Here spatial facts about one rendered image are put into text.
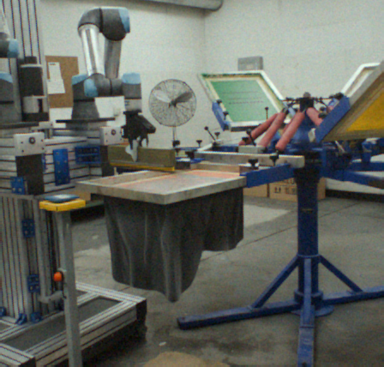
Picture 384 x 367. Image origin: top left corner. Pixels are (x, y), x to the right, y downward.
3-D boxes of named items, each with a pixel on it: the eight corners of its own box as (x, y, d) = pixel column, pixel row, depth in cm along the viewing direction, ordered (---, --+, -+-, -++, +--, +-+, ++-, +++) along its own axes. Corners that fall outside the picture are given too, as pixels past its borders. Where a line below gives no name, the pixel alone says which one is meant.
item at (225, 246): (178, 301, 203) (173, 198, 197) (171, 299, 206) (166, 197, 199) (249, 271, 236) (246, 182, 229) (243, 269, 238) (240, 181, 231)
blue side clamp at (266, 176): (248, 188, 218) (248, 172, 217) (239, 187, 221) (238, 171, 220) (287, 178, 239) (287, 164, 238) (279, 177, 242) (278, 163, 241)
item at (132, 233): (174, 304, 202) (169, 199, 195) (106, 280, 233) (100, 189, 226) (179, 303, 204) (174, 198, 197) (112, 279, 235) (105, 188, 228)
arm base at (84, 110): (64, 118, 266) (63, 99, 264) (86, 117, 278) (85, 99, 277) (84, 118, 257) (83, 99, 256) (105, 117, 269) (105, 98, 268)
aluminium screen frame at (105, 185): (164, 204, 184) (164, 194, 184) (75, 190, 225) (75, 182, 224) (285, 176, 240) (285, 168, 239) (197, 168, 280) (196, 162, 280)
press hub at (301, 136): (320, 326, 294) (319, 90, 273) (265, 309, 321) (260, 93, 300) (351, 305, 322) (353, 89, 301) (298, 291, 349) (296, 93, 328)
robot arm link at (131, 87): (138, 73, 213) (142, 71, 205) (140, 99, 215) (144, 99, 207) (119, 73, 211) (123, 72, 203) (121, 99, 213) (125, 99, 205)
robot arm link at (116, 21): (93, 87, 275) (97, 0, 231) (120, 86, 279) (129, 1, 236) (95, 103, 269) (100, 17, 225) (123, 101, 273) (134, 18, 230)
